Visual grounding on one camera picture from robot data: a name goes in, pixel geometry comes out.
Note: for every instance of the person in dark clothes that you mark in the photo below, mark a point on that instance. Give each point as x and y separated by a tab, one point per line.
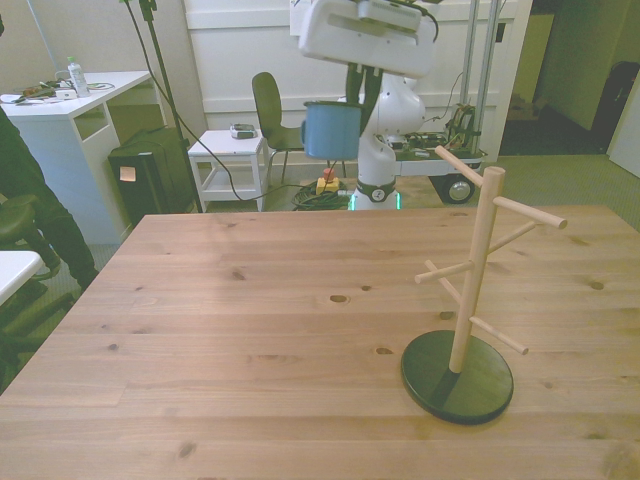
25	165

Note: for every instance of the black tripod stand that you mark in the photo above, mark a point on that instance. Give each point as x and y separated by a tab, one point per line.
165	75

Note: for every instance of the olive green chair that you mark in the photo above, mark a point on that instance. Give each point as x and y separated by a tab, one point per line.
265	105

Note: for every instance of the cardboard box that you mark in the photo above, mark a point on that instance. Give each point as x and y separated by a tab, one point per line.
522	109

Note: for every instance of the small white box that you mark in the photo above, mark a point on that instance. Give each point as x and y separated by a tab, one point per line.
65	94

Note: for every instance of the white rounded table corner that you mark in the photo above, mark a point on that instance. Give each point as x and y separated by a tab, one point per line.
15	270

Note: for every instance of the white paper sheet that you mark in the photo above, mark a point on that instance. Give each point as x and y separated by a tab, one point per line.
294	20

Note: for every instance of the yellow red emergency stop button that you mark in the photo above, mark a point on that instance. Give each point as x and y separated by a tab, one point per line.
328	186

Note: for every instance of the small grey device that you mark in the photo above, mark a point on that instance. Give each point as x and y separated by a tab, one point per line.
243	131

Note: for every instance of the desk clutter of tools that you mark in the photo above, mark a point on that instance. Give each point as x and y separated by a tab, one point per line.
35	94

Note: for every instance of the clear plastic bottle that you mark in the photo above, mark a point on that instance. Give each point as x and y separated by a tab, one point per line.
79	77

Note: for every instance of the black box cabinet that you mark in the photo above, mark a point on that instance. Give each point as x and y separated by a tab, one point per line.
150	185

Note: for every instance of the wooden mug tree black base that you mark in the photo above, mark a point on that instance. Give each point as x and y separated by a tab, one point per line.
480	395

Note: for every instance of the blue enamel mug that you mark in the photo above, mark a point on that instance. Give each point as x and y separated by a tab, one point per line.
330	132

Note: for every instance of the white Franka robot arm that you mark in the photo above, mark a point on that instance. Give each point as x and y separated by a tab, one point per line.
395	110

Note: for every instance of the small white side table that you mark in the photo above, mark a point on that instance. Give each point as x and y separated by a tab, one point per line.
225	145

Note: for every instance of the white wheeled robot cart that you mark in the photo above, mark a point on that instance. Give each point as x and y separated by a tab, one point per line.
440	165

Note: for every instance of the white desk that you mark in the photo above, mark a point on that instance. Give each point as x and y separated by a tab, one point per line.
65	135

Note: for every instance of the orange sticky note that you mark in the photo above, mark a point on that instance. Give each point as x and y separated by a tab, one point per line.
128	174

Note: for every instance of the black bag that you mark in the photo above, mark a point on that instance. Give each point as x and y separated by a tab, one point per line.
617	100

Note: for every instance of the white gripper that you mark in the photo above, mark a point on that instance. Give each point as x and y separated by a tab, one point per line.
350	45

